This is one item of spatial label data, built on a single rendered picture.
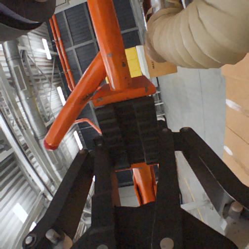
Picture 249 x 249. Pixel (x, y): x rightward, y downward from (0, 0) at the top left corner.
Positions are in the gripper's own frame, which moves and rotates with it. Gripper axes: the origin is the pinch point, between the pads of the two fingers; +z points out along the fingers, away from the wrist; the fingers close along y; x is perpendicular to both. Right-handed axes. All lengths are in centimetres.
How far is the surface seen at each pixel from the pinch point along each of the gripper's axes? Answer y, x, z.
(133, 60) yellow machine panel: 29, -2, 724
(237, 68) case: 24.3, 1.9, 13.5
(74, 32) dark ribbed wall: -304, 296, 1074
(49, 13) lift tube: -7.6, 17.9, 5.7
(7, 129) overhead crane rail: -191, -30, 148
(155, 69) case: 32, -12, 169
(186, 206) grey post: 62, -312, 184
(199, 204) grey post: 90, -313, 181
